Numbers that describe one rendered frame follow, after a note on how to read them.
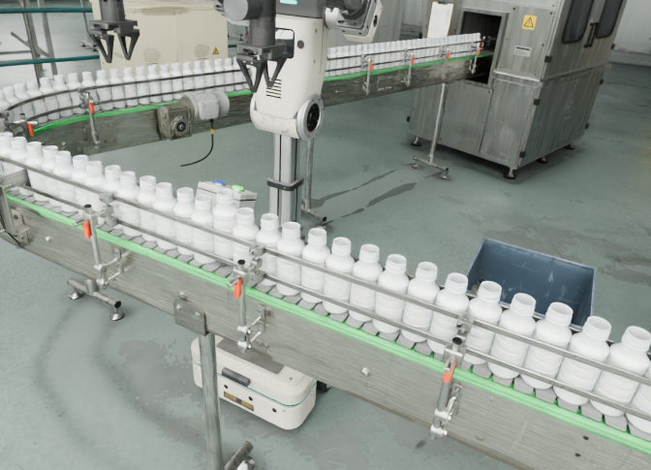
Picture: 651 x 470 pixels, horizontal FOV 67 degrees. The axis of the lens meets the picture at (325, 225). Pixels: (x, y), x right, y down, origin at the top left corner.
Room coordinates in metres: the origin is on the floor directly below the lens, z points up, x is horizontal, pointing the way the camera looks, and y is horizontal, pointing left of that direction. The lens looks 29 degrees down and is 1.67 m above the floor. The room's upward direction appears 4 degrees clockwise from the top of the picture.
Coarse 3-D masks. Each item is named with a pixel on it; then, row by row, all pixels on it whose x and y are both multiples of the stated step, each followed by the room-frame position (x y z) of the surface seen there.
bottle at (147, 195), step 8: (144, 176) 1.11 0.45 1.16; (152, 176) 1.11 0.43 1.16; (144, 184) 1.08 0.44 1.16; (152, 184) 1.09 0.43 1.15; (144, 192) 1.08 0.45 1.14; (152, 192) 1.09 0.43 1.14; (144, 200) 1.07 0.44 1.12; (152, 200) 1.08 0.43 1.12; (144, 216) 1.07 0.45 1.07; (152, 216) 1.07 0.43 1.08; (144, 224) 1.07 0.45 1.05; (152, 224) 1.07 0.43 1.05; (152, 240) 1.07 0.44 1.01
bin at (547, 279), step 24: (480, 264) 1.31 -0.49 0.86; (504, 264) 1.28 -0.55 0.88; (528, 264) 1.25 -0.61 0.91; (552, 264) 1.22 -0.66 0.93; (576, 264) 1.20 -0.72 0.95; (504, 288) 1.27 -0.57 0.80; (528, 288) 1.24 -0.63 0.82; (552, 288) 1.21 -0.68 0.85; (576, 288) 1.19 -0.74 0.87; (576, 312) 1.18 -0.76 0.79
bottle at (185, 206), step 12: (180, 192) 1.06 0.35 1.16; (192, 192) 1.05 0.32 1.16; (180, 204) 1.03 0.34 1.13; (192, 204) 1.04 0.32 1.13; (180, 216) 1.02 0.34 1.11; (180, 228) 1.02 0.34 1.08; (180, 240) 1.02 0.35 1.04; (192, 240) 1.02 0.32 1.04; (180, 252) 1.02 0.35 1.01; (192, 252) 1.02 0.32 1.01
